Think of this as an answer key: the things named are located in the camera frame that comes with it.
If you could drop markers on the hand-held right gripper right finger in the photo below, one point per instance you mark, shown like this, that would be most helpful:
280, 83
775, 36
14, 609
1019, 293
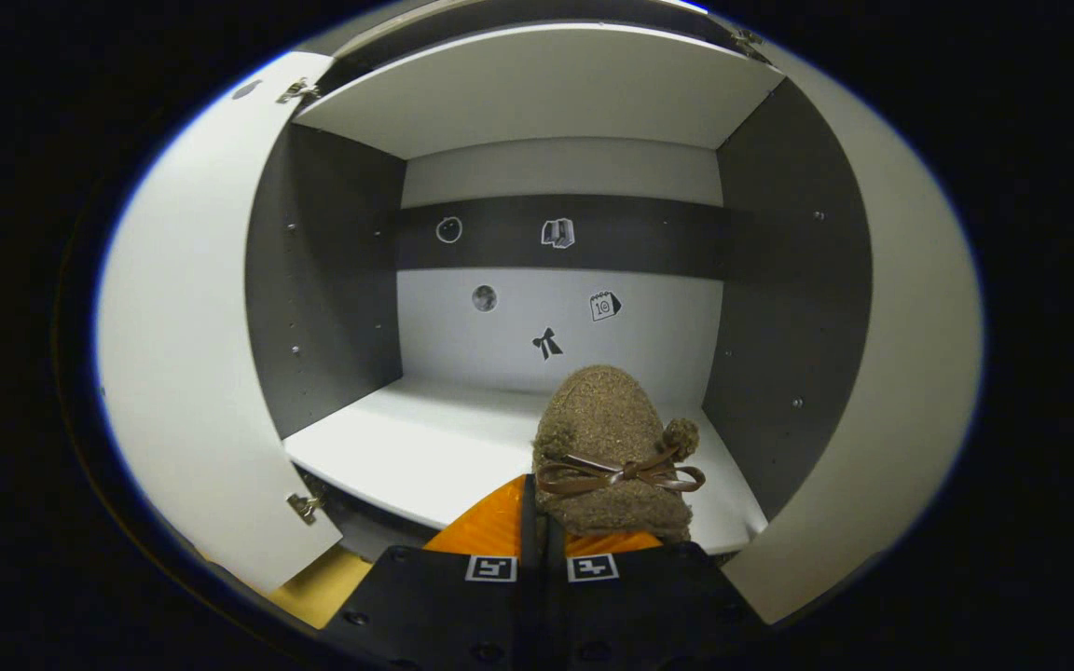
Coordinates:
649, 606

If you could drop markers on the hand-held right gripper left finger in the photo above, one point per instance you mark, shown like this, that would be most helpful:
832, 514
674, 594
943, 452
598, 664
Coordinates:
444, 606

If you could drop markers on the brown fuzzy shoe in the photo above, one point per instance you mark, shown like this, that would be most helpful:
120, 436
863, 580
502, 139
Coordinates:
607, 419

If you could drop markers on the white shoe cabinet door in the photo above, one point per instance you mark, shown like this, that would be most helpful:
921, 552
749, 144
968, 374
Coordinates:
183, 326
910, 373

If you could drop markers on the white and grey shoe cabinet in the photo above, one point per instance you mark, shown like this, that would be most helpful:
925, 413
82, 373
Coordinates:
546, 84

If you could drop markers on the metal door hinge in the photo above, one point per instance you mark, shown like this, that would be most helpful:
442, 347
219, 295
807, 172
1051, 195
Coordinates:
297, 90
748, 44
305, 507

